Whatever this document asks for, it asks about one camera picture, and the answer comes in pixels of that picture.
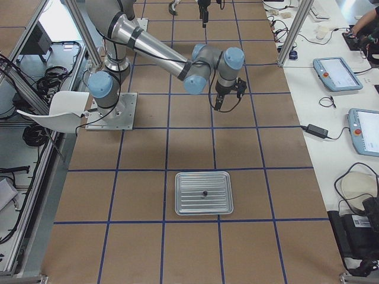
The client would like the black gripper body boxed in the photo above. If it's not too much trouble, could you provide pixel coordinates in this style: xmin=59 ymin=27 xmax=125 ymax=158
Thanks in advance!
xmin=216 ymin=81 xmax=236 ymax=96
xmin=198 ymin=4 xmax=208 ymax=20

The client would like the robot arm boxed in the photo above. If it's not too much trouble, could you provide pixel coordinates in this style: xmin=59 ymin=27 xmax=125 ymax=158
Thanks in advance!
xmin=85 ymin=1 xmax=247 ymax=111
xmin=197 ymin=0 xmax=225 ymax=28

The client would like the dark brake shoe part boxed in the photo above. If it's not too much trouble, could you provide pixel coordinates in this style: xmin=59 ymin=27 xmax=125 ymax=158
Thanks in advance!
xmin=168 ymin=0 xmax=180 ymax=16

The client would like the black power adapter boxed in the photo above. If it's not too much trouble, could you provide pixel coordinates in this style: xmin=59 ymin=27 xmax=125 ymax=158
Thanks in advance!
xmin=300 ymin=124 xmax=328 ymax=139

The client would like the upper teach pendant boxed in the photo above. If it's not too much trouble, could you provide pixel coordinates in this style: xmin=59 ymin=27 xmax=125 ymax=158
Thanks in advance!
xmin=313 ymin=57 xmax=363 ymax=92

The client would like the teach pendant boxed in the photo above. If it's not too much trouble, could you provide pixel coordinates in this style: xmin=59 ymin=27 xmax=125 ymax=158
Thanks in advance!
xmin=348 ymin=108 xmax=378 ymax=157
xmin=313 ymin=57 xmax=363 ymax=92

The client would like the white paper cup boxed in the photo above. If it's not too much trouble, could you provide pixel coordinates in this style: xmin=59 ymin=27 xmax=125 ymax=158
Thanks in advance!
xmin=316 ymin=25 xmax=330 ymax=40

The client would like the lower teach pendant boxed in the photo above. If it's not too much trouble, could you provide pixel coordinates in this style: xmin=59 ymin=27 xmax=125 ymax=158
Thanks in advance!
xmin=348 ymin=108 xmax=378 ymax=157

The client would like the white plastic chair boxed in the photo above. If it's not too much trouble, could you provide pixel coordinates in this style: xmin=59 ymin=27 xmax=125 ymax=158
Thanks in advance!
xmin=17 ymin=91 xmax=89 ymax=133

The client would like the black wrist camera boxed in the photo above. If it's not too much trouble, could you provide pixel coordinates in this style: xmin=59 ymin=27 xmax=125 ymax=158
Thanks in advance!
xmin=235 ymin=78 xmax=247 ymax=99

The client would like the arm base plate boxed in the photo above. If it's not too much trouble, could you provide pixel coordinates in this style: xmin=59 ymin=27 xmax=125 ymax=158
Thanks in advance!
xmin=85 ymin=92 xmax=137 ymax=131

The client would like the aluminium frame post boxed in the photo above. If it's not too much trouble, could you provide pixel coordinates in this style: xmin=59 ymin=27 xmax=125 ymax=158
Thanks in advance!
xmin=277 ymin=0 xmax=313 ymax=67

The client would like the black cable on desk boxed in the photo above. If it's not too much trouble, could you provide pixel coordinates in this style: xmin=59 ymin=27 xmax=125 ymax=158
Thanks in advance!
xmin=319 ymin=96 xmax=336 ymax=109

